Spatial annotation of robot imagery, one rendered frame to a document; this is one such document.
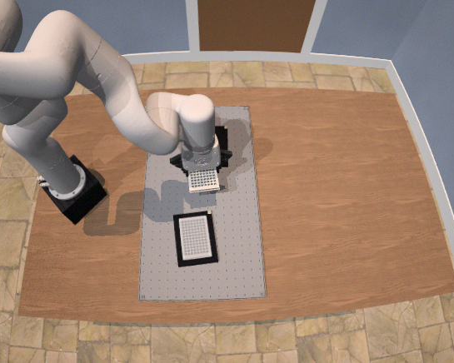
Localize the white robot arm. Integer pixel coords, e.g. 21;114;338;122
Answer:
0;0;215;200

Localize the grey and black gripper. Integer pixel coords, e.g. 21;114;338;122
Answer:
170;134;232;177

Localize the black rectangular frame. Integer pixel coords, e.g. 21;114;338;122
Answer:
173;211;218;267

